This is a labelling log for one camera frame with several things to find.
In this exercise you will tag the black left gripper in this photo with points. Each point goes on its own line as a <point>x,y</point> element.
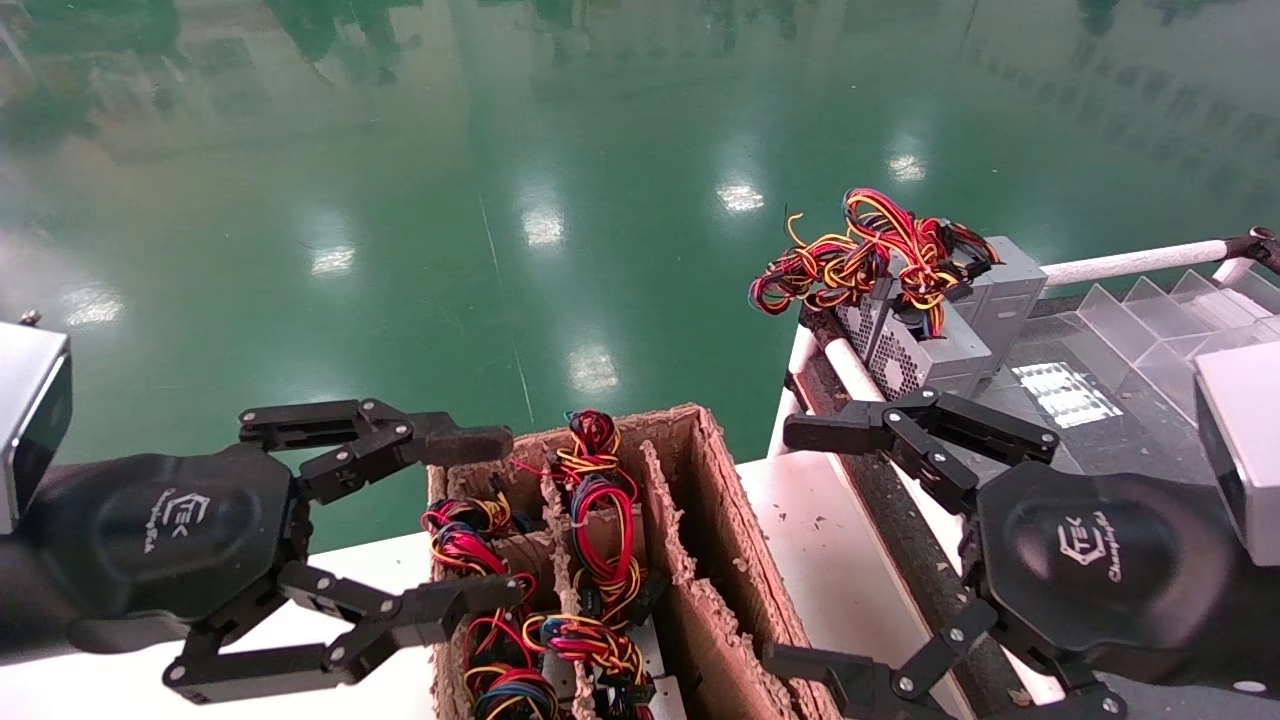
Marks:
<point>170,530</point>

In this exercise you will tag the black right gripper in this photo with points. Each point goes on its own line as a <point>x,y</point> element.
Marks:
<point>1100,560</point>

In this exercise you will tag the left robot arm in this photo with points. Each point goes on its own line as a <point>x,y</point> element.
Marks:
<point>15,610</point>

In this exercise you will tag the black cart side beam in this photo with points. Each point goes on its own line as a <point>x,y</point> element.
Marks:
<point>890,540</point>

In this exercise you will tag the brown cardboard divider box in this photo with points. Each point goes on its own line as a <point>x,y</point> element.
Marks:
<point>720,640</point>

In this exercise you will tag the clear acrylic divider tray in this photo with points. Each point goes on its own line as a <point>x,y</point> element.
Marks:
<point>1150,320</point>

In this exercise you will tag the black pipe joint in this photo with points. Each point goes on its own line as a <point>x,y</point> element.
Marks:
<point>1262,245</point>

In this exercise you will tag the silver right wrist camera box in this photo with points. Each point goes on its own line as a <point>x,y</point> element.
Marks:
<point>1245,450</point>

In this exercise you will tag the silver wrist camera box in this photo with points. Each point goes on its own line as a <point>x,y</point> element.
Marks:
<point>1245,450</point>
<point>30,420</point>

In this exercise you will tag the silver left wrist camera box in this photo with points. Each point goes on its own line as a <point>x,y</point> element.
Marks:
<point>30,420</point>

